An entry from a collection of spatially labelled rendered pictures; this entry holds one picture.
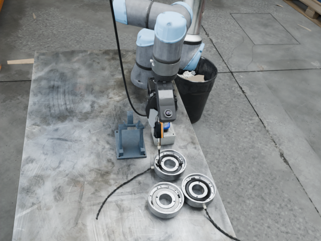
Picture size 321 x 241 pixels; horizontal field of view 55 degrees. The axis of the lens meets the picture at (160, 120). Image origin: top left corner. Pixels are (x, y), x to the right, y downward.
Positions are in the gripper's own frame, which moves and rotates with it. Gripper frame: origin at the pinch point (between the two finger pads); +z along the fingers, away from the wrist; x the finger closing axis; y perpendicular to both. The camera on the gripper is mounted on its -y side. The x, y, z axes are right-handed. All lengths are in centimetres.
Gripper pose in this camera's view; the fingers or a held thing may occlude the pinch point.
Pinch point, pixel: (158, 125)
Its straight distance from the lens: 98.1
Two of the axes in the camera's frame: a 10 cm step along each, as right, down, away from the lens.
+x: -9.8, 0.4, -1.9
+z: -1.1, 7.1, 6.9
